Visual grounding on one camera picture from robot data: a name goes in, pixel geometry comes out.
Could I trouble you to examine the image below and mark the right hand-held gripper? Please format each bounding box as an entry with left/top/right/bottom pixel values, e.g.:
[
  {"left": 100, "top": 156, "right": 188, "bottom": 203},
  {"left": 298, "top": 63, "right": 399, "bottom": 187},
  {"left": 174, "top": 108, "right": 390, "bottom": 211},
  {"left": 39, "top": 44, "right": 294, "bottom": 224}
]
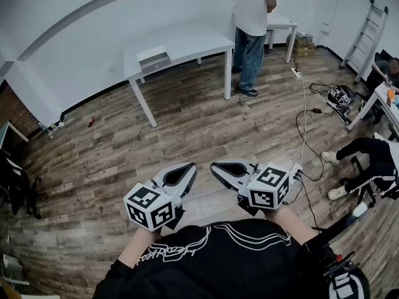
[{"left": 210, "top": 158, "right": 292, "bottom": 217}]

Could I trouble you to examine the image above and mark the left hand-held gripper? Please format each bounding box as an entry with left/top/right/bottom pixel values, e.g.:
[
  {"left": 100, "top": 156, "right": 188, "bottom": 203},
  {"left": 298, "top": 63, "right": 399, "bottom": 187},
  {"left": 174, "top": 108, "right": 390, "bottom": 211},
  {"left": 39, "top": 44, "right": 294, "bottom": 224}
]
[{"left": 123, "top": 162, "right": 198, "bottom": 232}]

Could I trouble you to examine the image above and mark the person's left forearm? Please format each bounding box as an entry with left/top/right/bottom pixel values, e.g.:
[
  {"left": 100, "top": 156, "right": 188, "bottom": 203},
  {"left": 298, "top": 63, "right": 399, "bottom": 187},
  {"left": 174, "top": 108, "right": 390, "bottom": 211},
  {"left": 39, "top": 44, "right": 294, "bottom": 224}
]
[{"left": 118, "top": 226, "right": 163, "bottom": 270}]

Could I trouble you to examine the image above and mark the person's right forearm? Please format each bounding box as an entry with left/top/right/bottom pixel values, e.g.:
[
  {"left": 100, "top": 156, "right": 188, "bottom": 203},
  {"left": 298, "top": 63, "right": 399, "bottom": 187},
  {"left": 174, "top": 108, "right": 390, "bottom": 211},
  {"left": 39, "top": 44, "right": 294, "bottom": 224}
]
[{"left": 264, "top": 206, "right": 319, "bottom": 246}]

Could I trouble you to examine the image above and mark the person's black printed shirt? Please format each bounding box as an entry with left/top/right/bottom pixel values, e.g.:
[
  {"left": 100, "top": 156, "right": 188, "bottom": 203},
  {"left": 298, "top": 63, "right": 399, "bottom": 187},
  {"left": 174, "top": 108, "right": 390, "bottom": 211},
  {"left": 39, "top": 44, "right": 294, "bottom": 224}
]
[{"left": 92, "top": 218, "right": 372, "bottom": 299}]

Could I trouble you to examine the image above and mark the black open bag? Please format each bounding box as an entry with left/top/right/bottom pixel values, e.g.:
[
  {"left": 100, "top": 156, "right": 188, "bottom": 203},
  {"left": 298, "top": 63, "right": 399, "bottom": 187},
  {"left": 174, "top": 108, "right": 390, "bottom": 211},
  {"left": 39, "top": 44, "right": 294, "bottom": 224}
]
[{"left": 325, "top": 85, "right": 357, "bottom": 109}]

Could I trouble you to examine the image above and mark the large white table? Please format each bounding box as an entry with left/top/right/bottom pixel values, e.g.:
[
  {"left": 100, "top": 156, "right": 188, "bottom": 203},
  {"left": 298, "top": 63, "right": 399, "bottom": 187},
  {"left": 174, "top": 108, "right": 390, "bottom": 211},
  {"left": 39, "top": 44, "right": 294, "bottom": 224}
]
[{"left": 122, "top": 23, "right": 236, "bottom": 128}]

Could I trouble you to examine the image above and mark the stack of cardboard boxes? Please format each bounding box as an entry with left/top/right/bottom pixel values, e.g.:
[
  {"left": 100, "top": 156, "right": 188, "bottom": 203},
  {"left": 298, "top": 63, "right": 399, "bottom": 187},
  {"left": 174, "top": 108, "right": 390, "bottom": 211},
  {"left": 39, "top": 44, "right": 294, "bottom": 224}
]
[{"left": 286, "top": 31, "right": 315, "bottom": 59}]

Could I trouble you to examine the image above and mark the black white chest pack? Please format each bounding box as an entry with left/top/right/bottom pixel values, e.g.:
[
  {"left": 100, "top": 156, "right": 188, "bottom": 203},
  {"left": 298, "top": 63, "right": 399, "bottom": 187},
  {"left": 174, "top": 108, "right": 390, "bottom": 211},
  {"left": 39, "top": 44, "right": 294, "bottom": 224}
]
[{"left": 322, "top": 250, "right": 372, "bottom": 299}]

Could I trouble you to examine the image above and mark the small white table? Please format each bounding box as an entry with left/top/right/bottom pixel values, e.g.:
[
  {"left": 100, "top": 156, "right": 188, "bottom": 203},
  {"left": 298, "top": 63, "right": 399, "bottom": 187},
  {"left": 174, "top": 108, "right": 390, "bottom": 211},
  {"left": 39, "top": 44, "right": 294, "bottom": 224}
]
[{"left": 266, "top": 12, "right": 299, "bottom": 64}]

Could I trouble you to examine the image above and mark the white work table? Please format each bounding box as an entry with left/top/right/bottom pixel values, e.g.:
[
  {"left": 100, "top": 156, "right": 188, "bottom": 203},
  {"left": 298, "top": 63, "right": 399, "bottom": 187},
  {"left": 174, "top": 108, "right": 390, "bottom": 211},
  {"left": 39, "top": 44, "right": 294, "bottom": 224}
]
[{"left": 346, "top": 82, "right": 399, "bottom": 143}]

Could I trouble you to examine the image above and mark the black office chair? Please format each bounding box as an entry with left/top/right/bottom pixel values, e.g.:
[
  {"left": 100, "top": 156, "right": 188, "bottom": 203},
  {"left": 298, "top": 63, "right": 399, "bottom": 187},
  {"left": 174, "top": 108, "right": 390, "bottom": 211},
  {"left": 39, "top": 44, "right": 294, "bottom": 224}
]
[{"left": 0, "top": 148, "right": 48, "bottom": 221}]

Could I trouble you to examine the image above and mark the green topped side table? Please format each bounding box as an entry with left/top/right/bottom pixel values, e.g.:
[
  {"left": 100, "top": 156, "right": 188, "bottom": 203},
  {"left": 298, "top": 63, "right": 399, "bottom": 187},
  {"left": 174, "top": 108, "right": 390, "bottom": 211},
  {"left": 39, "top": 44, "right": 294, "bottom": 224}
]
[{"left": 0, "top": 120, "right": 29, "bottom": 156}]

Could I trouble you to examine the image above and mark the grey metal ladder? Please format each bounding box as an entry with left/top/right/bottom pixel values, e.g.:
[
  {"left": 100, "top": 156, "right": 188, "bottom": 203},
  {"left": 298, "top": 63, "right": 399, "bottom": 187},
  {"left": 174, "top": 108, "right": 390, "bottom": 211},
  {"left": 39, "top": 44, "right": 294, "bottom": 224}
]
[{"left": 339, "top": 0, "right": 389, "bottom": 85}]

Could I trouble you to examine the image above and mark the black cable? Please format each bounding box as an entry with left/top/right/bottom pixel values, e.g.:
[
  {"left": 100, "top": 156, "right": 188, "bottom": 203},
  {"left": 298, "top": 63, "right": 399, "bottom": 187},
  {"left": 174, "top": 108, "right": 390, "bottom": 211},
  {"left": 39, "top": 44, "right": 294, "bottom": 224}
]
[{"left": 294, "top": 107, "right": 327, "bottom": 230}]

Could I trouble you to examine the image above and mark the black shoulder strap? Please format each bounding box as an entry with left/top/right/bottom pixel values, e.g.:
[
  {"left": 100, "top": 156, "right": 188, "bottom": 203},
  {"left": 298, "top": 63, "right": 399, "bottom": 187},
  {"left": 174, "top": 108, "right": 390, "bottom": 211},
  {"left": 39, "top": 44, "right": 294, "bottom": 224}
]
[{"left": 307, "top": 201, "right": 369, "bottom": 252}]

